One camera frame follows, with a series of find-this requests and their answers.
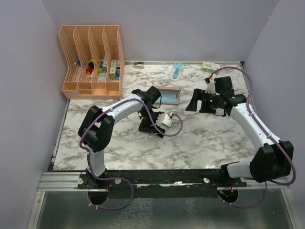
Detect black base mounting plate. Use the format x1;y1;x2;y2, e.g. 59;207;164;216
77;169;246;198

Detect pink glasses case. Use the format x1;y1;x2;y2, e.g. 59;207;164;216
156;86;181;105

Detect blue white packaged item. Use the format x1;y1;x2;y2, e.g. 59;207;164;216
169;62;185;82

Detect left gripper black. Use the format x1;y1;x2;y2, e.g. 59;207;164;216
140;108;164;134

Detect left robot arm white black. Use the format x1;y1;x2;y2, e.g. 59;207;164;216
78;86;165;188

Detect peach desk file organizer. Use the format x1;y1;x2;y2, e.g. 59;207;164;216
59;25;125;99

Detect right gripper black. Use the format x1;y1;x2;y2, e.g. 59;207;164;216
186;88;222;114

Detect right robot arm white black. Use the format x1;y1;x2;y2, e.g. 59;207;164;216
186;76;294;187

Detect green white box in organizer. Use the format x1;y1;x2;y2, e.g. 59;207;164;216
109;60;117;80

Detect black sunglasses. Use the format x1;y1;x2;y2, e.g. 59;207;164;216
139;127;165;138

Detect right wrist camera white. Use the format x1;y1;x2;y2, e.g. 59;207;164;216
205;78;216;94

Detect red black small bottle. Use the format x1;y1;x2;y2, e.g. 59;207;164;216
86;62;94;74

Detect aluminium rail frame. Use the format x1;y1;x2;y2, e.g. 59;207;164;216
37;172;81;192

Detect light blue cleaning cloth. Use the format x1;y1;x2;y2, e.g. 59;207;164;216
161;94;179;104

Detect small white green box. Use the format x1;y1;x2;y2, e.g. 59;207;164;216
201;62;220;73

